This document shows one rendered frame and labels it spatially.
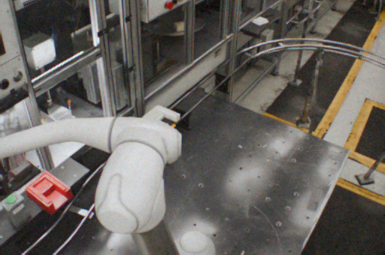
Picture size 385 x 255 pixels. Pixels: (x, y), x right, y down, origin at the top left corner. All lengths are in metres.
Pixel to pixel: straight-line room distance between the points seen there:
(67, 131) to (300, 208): 1.22
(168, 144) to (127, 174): 0.16
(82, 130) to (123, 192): 0.27
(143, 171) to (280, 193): 1.17
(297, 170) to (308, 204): 0.23
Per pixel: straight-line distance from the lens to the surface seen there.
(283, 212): 1.85
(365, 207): 2.94
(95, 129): 1.01
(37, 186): 1.64
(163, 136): 0.95
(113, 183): 0.83
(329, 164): 2.15
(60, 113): 1.85
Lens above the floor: 2.11
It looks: 38 degrees down
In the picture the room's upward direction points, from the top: 2 degrees clockwise
